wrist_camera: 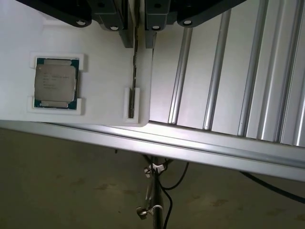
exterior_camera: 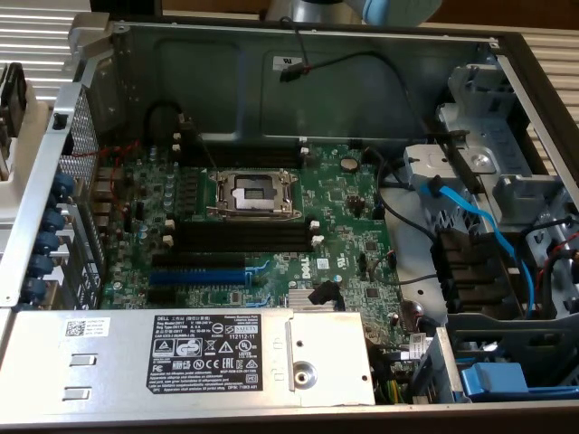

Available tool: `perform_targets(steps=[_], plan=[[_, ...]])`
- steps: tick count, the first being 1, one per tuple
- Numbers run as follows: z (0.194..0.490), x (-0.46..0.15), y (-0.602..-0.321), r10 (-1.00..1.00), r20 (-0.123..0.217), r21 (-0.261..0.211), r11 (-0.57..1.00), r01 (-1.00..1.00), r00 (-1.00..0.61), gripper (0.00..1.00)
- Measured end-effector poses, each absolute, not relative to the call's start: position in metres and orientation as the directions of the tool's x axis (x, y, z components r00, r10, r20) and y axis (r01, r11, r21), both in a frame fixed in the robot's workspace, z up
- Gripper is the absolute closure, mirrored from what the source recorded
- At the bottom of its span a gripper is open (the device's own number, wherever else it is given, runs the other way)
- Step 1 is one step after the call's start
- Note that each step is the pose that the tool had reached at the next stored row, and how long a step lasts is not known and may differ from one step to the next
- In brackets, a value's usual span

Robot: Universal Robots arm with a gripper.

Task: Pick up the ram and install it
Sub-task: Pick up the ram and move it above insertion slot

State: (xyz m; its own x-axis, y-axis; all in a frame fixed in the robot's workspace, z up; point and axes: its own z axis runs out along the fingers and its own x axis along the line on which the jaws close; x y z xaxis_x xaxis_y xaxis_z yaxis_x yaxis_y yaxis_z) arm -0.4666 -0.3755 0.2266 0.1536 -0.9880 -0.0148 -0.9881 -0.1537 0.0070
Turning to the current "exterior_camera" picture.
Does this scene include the black cable plug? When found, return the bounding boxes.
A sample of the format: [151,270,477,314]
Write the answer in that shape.
[306,279,341,307]

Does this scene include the blue drive caddy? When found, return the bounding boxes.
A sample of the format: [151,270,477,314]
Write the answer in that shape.
[454,356,579,403]

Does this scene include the thin red wire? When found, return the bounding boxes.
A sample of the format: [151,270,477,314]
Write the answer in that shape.
[71,138,142,216]

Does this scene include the open PC case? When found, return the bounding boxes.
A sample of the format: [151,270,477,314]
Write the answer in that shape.
[0,12,579,434]

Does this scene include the locking lever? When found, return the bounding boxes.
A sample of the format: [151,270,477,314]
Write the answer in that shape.
[187,116,220,175]

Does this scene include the short black expansion slot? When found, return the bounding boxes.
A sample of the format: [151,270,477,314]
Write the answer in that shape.
[146,287,178,305]

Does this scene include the silver disk bay cage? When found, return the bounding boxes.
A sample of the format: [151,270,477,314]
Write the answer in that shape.
[436,62,579,317]

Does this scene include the yellow PSU wire bundle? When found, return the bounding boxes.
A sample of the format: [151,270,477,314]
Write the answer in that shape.
[368,345,411,406]

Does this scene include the silver chipset heat sink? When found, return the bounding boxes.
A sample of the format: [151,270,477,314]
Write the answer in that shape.
[288,288,339,312]

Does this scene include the silver power supply unit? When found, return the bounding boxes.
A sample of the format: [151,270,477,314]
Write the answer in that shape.
[0,308,377,408]

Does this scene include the black and red wire bundle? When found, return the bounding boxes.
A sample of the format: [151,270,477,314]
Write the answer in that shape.
[519,215,579,317]

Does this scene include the green motherboard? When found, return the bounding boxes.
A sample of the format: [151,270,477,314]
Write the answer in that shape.
[97,143,411,363]

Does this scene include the blue SATA wire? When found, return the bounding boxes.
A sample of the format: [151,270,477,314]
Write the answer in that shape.
[418,175,542,320]

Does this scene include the black looped wire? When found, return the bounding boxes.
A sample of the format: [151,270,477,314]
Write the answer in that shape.
[142,99,196,146]

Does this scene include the black plastic drive holder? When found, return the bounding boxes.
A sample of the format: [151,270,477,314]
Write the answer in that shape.
[430,228,515,314]

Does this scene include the RAM slot white latches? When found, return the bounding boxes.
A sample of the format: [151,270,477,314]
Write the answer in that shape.
[171,143,311,163]
[171,130,311,150]
[161,234,325,253]
[163,219,320,237]

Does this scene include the silver drive bracket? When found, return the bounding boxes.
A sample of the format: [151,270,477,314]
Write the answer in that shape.
[403,144,498,192]

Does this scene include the black flat strap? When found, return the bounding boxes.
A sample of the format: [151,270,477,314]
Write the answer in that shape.
[422,128,484,196]

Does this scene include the blue expansion slot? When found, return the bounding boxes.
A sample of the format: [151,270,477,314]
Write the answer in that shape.
[147,269,249,287]

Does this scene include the white corner bracket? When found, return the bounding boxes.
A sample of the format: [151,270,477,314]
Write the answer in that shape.
[67,12,114,62]

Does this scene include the long black expansion slot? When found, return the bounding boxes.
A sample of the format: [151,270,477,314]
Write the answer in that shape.
[151,252,249,270]

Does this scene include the CPU socket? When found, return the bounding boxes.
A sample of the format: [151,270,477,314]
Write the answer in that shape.
[205,167,304,223]

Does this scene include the dark grey disk bay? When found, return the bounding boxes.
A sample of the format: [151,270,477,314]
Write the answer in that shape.
[445,311,579,403]

